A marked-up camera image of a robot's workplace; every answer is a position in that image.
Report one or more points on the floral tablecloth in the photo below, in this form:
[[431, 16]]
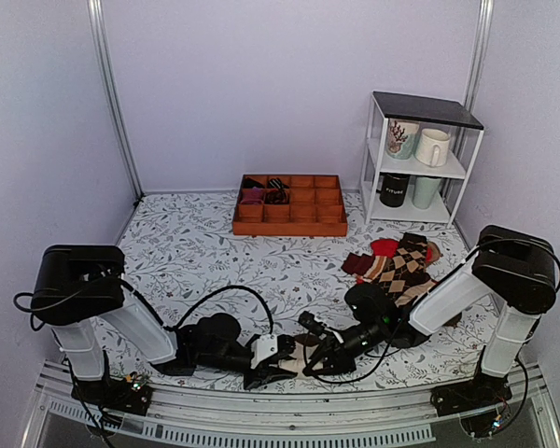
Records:
[[182, 255]]

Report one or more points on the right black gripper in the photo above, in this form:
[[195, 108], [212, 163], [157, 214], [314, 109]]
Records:
[[334, 355]]

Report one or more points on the black striped rolled sock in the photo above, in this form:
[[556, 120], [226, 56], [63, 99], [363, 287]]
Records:
[[277, 192]]

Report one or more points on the striped maroon sock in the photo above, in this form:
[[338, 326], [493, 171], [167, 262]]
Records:
[[366, 267]]

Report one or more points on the floral pattern mug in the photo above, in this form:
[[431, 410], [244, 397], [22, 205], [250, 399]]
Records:
[[402, 138]]

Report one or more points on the cream and brown sock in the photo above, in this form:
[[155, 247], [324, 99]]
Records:
[[297, 360]]

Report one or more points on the wooden compartment tray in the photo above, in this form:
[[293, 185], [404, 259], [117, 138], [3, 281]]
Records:
[[315, 209]]

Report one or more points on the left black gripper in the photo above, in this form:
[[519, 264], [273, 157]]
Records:
[[266, 374]]

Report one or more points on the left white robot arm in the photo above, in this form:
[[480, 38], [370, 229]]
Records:
[[76, 283]]

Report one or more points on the white metal shelf rack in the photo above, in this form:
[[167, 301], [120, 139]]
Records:
[[449, 116]]

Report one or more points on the brown argyle sock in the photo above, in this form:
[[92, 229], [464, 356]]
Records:
[[406, 289]]

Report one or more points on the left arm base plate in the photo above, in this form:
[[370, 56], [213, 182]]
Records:
[[113, 394]]

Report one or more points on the red sock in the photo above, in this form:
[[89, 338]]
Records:
[[403, 262]]

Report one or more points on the white ceramic mug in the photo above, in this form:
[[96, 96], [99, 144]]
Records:
[[433, 146]]

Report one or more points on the right aluminium corner post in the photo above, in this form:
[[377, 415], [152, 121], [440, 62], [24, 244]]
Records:
[[480, 47]]

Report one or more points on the dark rolled sock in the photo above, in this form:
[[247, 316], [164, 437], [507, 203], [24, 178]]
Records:
[[251, 183]]

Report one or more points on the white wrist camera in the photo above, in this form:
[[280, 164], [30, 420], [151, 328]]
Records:
[[316, 331], [262, 348]]

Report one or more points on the magenta rolled sock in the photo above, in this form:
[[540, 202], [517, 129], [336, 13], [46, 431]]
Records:
[[252, 196]]

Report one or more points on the black mug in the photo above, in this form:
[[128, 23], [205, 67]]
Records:
[[393, 189]]

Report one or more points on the aluminium corner post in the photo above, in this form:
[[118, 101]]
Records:
[[99, 37], [480, 47]]

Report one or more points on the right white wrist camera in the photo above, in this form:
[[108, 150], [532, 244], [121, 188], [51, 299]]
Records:
[[316, 331]]

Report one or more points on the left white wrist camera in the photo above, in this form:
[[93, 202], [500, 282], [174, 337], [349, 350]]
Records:
[[262, 348]]

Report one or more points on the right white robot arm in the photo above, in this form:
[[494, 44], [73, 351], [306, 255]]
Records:
[[520, 269]]

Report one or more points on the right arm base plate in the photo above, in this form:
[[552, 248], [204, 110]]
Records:
[[469, 395]]

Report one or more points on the pale green cup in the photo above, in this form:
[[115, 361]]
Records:
[[425, 189]]

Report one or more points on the left aluminium corner post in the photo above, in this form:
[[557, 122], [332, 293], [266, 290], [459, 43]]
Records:
[[99, 37]]

